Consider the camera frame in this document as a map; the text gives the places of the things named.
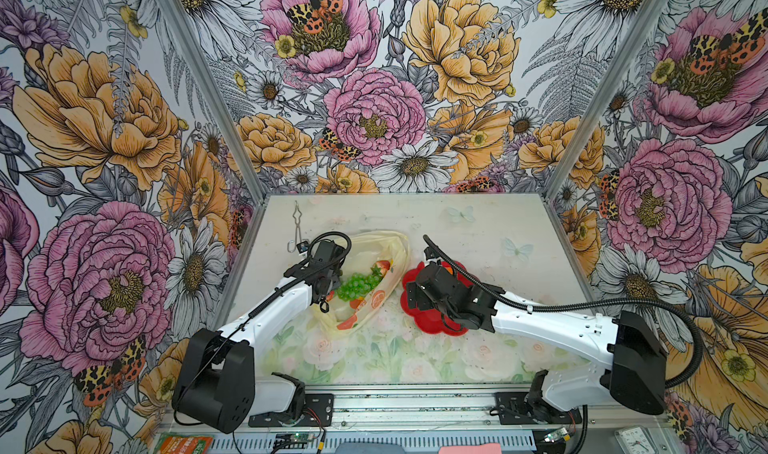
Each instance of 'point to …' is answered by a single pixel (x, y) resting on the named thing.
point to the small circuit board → (294, 437)
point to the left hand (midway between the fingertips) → (320, 288)
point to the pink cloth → (486, 448)
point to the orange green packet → (183, 444)
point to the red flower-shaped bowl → (430, 320)
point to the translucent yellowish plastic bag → (375, 263)
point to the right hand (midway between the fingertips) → (424, 294)
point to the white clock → (635, 440)
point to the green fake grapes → (358, 285)
